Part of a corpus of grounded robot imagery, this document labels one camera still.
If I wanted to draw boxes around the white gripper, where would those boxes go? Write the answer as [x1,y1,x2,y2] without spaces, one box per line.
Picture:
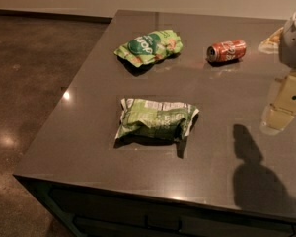
[263,11,296,131]

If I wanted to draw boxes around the red coke can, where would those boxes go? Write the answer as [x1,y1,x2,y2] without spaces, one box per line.
[206,39,247,63]

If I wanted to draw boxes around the green chip bag near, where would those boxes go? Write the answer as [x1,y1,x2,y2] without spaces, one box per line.
[115,98,199,141]

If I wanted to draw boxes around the green chip bag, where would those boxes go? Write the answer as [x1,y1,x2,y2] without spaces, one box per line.
[115,98,199,141]
[114,30,183,68]

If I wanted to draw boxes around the green chip bag far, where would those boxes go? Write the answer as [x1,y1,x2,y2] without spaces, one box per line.
[114,30,183,68]

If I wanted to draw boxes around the dark counter cabinet drawers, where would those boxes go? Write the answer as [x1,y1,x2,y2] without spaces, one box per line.
[16,175,296,237]

